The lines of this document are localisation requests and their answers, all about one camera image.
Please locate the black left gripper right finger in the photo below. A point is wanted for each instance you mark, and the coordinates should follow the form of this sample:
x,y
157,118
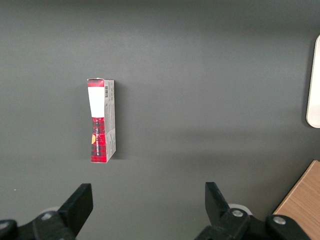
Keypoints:
x,y
222,220

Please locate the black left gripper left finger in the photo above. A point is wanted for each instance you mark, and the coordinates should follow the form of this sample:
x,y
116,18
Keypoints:
x,y
70,217

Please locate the wooden drawer cabinet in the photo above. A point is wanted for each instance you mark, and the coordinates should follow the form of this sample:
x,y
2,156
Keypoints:
x,y
300,200

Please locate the red and grey carton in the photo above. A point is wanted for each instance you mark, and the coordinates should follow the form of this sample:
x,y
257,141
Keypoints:
x,y
100,140

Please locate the white rectangular tray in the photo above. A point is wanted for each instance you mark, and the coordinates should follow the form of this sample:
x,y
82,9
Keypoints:
x,y
315,100

